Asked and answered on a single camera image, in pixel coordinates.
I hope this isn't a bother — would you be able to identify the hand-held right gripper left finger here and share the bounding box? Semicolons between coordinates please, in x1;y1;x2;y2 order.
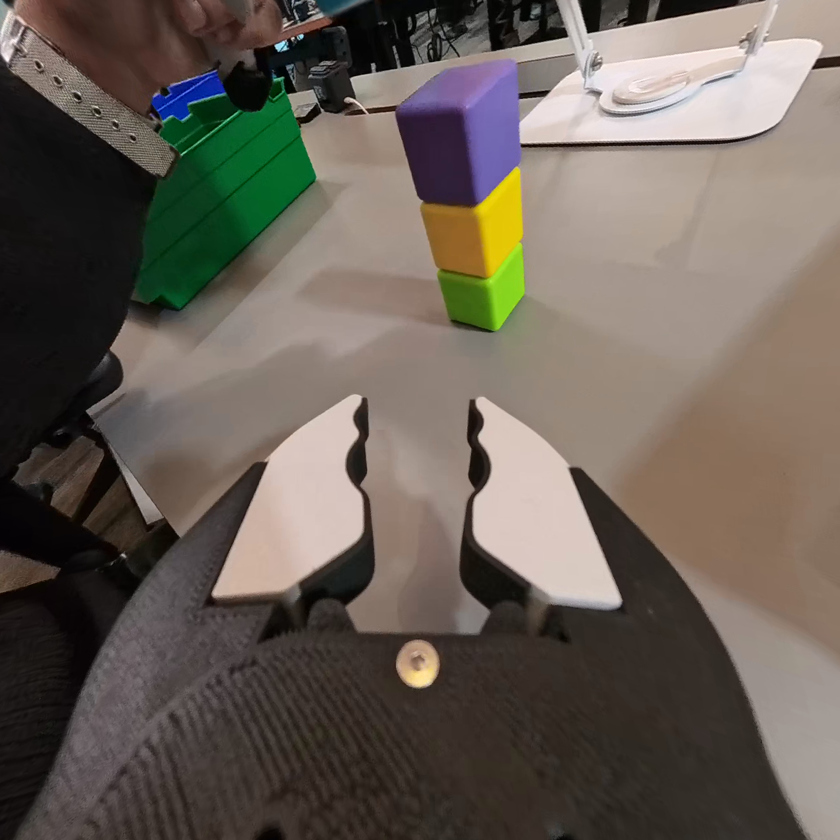
210;395;375;624

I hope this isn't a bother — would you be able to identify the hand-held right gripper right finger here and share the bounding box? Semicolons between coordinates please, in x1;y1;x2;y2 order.
461;397;624;631

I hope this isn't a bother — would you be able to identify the green plastic bin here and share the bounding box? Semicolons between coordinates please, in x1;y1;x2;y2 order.
131;77;317;311

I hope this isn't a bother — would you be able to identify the purple cube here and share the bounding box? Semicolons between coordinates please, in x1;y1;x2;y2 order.
395;59;522;207

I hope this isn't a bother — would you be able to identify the lime green cube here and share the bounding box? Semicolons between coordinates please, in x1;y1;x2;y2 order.
437;243;526;331

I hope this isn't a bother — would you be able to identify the yellow cube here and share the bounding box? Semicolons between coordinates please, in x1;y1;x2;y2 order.
420;167;525;278

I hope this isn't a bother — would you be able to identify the person's left forearm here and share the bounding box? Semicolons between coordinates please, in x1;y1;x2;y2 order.
0;59;158;473

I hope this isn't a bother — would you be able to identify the grey desk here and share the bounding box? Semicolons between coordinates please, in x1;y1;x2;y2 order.
88;20;840;840

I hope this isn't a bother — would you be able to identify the blue plastic bin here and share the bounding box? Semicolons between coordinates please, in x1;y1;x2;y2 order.
151;69;227;122

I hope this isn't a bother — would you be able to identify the black charger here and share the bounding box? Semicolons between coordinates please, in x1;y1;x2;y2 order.
308;62;355;112

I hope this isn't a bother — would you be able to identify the black swivel chair base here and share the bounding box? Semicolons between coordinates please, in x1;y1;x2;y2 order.
13;351;126;526

